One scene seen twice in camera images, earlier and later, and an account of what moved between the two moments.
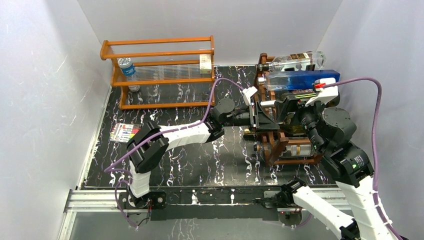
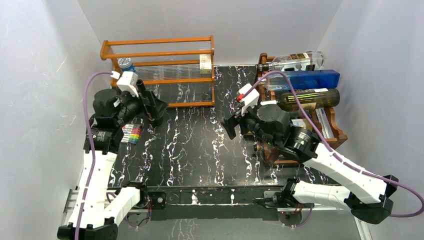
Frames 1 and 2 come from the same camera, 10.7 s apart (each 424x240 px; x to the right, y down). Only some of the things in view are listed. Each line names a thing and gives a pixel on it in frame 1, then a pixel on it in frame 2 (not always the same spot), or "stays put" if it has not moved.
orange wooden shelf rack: [159, 74] stays put
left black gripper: [262, 122] → [156, 106]
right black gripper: [288, 103] → [229, 123]
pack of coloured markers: [124, 132] stays put
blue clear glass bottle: [297, 80] stays put
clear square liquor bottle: [306, 61] stays put
